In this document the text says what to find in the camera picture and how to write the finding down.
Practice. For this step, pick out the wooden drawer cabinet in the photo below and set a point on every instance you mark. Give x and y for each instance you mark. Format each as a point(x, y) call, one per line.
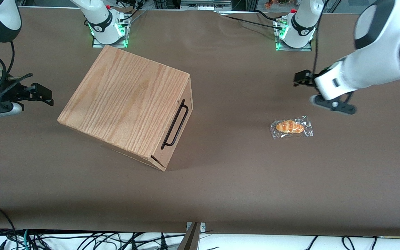
point(123, 100)

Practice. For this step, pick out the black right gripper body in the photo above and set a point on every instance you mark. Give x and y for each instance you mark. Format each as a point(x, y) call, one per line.
point(12, 92)

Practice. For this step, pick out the aluminium frame rail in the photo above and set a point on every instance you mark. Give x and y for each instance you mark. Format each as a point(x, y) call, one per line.
point(205, 5)

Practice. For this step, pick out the plastic wrapped bread roll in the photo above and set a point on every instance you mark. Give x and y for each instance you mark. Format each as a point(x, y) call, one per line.
point(290, 127)

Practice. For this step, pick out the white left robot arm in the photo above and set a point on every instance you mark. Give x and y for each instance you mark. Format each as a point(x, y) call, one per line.
point(377, 52)

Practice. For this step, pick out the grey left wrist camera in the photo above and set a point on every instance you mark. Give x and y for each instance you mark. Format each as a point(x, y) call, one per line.
point(337, 106)

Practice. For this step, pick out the wooden drawer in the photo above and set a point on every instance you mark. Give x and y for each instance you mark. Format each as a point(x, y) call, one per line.
point(182, 128)

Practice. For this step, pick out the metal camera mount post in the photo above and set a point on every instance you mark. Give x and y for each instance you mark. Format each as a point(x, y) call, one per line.
point(191, 239)

